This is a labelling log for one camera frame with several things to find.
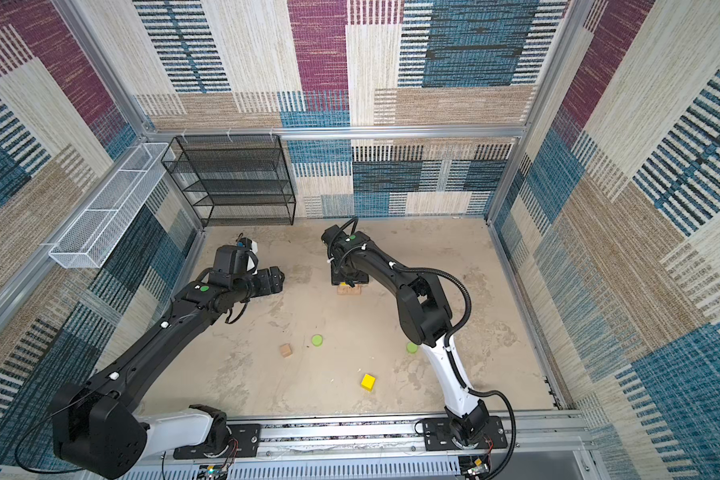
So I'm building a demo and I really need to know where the natural wood block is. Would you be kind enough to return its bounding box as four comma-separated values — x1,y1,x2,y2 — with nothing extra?
337,285,362,296

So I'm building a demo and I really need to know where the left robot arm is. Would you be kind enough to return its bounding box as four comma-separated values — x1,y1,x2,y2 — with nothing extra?
49,238,285,479

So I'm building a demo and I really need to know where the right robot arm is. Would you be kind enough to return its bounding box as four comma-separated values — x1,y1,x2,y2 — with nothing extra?
321,218,490,447

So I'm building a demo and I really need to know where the yellow cube block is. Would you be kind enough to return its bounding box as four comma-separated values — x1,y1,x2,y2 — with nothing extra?
360,374,376,392

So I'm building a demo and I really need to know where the small natural wood cube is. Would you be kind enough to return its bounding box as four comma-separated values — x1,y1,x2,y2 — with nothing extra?
279,344,293,358

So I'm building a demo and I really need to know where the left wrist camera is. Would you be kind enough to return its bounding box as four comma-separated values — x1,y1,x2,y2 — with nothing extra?
236,236,258,254

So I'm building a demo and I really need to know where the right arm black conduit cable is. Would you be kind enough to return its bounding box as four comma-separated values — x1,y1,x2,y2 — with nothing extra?
326,217,517,480

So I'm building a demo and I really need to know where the black wire shelf rack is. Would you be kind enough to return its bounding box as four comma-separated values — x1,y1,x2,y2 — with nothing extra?
161,134,297,228

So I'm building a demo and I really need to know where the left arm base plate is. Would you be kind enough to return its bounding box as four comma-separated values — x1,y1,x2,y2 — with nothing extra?
171,424,261,460

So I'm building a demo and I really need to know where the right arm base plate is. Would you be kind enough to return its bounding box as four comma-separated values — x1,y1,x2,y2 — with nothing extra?
414,416,509,451

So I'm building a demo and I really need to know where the white wire mesh basket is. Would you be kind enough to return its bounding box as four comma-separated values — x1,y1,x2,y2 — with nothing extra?
49,143,168,269

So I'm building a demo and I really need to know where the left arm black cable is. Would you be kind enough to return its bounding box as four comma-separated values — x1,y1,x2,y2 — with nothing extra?
13,389,175,478

